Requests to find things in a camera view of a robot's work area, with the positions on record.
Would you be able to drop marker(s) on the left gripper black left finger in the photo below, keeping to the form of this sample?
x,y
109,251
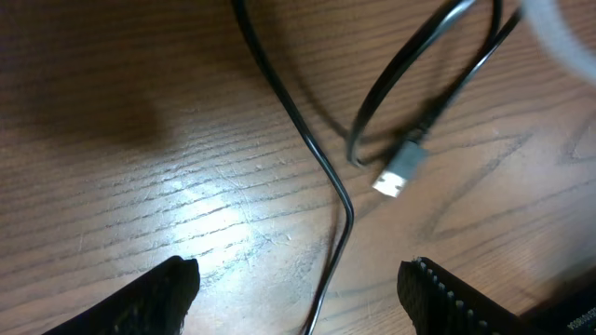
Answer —
x,y
156,303

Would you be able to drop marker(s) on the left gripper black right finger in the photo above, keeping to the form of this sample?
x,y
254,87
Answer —
x,y
439,303

